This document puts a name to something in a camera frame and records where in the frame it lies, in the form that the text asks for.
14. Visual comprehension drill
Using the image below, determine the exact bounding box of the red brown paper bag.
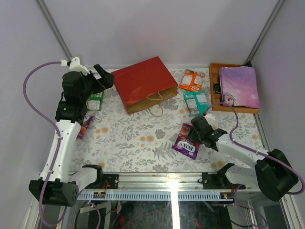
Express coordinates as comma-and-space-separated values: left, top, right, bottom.
112, 56, 178, 115

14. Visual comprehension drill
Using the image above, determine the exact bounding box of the purple princess cloth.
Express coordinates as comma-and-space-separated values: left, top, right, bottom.
219, 66, 260, 109

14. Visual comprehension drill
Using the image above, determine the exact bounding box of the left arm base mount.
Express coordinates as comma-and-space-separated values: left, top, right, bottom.
82, 165, 119, 189

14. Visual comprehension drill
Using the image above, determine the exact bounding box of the purple snack packet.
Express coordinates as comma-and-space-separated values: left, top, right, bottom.
93, 73, 101, 79

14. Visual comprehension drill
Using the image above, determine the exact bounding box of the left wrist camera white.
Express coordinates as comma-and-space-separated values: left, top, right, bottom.
61, 57, 91, 75

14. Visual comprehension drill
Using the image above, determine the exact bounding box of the orange wooden tray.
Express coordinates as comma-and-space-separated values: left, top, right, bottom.
209, 63, 260, 114

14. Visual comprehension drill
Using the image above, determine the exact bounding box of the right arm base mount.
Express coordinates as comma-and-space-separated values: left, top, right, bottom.
202, 163, 245, 190

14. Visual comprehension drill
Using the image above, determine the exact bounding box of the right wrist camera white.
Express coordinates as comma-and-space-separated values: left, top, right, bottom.
204, 113, 216, 125

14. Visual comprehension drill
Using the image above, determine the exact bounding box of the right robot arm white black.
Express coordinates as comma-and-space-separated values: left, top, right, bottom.
189, 115, 299, 202

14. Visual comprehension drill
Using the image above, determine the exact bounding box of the purple berries packet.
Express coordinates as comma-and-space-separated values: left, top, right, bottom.
172, 123, 200, 160
77, 115, 94, 139

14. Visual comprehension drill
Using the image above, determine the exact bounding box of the orange snack packet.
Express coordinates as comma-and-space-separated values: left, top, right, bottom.
179, 69, 205, 92

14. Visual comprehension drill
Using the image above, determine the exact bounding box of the red green snack packet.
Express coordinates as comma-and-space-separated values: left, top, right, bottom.
86, 91, 104, 111

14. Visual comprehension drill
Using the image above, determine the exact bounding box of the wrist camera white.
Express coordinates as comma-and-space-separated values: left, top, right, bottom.
61, 57, 91, 75
204, 113, 216, 125

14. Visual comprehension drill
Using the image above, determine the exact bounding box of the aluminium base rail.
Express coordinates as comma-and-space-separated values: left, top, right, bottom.
35, 172, 292, 201

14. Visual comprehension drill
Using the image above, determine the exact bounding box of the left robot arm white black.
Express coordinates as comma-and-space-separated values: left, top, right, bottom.
29, 62, 114, 207

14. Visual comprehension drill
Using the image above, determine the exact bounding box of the floral table mat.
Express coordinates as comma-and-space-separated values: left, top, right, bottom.
68, 68, 265, 173

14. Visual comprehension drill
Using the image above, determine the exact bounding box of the black object in tray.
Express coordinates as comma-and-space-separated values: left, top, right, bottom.
213, 83, 222, 94

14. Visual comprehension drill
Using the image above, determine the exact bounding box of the teal snack packet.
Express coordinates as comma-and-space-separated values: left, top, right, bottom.
183, 91, 209, 117

